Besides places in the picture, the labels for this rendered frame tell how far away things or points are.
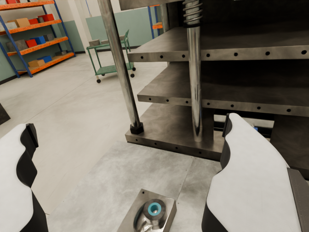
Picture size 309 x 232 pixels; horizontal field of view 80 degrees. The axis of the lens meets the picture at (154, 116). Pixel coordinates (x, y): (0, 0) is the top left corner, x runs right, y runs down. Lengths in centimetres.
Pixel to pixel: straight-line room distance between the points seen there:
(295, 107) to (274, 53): 26
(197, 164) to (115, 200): 42
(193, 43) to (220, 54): 13
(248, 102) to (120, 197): 73
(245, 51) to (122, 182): 80
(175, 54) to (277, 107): 52
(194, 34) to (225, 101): 36
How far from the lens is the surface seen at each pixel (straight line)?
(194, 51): 87
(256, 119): 101
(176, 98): 104
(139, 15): 745
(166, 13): 161
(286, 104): 99
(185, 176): 92
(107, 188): 97
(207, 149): 107
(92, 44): 467
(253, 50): 89
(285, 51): 89
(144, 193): 81
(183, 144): 110
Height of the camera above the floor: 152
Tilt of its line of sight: 32 degrees down
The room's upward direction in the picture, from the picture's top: 11 degrees counter-clockwise
